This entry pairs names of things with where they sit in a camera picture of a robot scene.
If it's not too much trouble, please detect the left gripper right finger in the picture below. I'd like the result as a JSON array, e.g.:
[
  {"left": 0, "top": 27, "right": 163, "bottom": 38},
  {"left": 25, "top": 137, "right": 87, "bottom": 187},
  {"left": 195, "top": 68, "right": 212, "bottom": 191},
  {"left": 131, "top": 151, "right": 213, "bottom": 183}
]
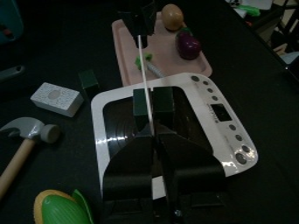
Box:
[{"left": 153, "top": 129, "right": 228, "bottom": 203}]

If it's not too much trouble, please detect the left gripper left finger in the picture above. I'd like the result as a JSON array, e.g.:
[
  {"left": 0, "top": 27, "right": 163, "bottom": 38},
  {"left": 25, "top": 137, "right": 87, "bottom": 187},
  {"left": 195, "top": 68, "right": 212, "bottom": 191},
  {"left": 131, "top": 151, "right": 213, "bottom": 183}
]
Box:
[{"left": 100, "top": 124, "right": 156, "bottom": 201}]

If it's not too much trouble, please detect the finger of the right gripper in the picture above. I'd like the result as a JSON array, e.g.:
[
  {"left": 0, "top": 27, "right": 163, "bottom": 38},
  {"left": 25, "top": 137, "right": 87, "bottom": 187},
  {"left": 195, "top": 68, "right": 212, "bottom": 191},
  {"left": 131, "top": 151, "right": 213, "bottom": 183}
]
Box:
[
  {"left": 116, "top": 10, "right": 141, "bottom": 39},
  {"left": 139, "top": 0, "right": 157, "bottom": 37}
]

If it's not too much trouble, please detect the white toy cleaver knife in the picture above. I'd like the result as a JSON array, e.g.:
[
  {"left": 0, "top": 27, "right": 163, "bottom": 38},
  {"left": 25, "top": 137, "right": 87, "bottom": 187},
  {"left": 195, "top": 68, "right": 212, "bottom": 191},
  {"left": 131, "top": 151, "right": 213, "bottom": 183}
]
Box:
[{"left": 132, "top": 33, "right": 156, "bottom": 138}]

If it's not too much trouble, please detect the dark green sushi piece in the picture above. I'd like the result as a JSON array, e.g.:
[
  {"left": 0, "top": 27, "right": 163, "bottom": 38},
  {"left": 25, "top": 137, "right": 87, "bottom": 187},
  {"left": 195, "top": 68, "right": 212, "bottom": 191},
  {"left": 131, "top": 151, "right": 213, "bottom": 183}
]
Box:
[{"left": 77, "top": 69, "right": 101, "bottom": 100}]

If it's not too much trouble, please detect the tan toy egg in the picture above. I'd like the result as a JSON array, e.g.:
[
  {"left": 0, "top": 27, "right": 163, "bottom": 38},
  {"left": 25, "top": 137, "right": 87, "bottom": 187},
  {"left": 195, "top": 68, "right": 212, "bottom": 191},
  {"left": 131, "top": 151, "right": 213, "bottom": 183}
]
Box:
[{"left": 160, "top": 3, "right": 185, "bottom": 32}]

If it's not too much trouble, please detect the purple toy eggplant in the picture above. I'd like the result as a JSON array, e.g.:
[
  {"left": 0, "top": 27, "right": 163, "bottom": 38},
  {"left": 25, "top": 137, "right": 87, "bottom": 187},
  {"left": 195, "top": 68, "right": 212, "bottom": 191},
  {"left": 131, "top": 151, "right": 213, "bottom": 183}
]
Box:
[{"left": 173, "top": 26, "right": 203, "bottom": 61}]

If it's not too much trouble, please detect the green toy screw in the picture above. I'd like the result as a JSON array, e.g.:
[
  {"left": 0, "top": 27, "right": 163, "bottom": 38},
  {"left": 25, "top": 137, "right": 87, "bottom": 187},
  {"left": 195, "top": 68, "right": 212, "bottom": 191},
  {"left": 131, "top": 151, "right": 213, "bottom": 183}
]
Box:
[{"left": 133, "top": 52, "right": 165, "bottom": 79}]

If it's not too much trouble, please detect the pink plastic tray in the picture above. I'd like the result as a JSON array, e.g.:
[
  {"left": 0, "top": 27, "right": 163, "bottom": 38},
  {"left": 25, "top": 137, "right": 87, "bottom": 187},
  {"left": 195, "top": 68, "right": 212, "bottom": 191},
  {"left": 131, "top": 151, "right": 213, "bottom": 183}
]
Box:
[{"left": 111, "top": 10, "right": 213, "bottom": 88}]

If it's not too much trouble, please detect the green yellow toy corn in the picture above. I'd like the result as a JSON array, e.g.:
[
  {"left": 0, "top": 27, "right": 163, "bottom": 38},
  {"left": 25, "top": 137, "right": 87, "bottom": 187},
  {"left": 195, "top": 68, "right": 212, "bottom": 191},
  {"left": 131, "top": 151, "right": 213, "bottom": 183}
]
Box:
[{"left": 32, "top": 188, "right": 96, "bottom": 224}]

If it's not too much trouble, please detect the bright green background item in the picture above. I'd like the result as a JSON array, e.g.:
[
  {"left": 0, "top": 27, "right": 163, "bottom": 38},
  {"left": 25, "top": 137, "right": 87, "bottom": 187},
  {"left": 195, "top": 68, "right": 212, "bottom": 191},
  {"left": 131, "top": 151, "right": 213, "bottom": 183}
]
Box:
[{"left": 235, "top": 3, "right": 261, "bottom": 18}]

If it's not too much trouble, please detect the white black toy cooktop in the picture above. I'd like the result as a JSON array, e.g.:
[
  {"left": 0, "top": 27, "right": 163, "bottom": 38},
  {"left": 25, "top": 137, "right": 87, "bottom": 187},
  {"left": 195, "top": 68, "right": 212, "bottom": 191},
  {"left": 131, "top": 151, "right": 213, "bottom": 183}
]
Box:
[{"left": 89, "top": 72, "right": 259, "bottom": 200}]

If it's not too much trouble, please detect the toy hammer wooden handle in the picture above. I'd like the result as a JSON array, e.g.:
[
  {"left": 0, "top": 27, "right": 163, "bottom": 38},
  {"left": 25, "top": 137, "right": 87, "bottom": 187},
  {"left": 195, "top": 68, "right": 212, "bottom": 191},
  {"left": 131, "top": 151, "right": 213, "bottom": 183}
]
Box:
[{"left": 0, "top": 116, "right": 61, "bottom": 202}]

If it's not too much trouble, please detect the grey utensil handle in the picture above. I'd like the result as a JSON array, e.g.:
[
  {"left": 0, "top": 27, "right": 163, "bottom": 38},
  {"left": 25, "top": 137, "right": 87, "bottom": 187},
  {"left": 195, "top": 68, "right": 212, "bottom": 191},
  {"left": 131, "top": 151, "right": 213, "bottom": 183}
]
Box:
[{"left": 0, "top": 65, "right": 26, "bottom": 83}]

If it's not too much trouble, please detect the black chair frame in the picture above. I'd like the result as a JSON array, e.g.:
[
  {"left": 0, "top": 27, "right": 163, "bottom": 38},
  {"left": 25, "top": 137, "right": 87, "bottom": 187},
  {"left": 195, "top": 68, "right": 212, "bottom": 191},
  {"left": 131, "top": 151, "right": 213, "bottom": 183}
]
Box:
[{"left": 267, "top": 0, "right": 299, "bottom": 67}]

